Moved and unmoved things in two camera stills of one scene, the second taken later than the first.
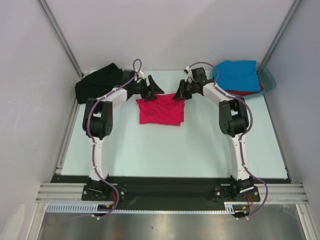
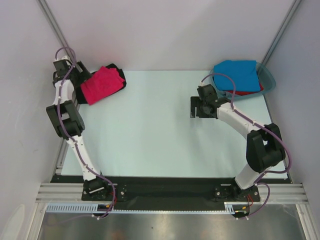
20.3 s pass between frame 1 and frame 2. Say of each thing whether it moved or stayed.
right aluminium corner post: stayed
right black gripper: moved
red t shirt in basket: stayed
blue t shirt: stayed
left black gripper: moved
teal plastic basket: stayed
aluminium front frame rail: stayed
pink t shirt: moved
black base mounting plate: stayed
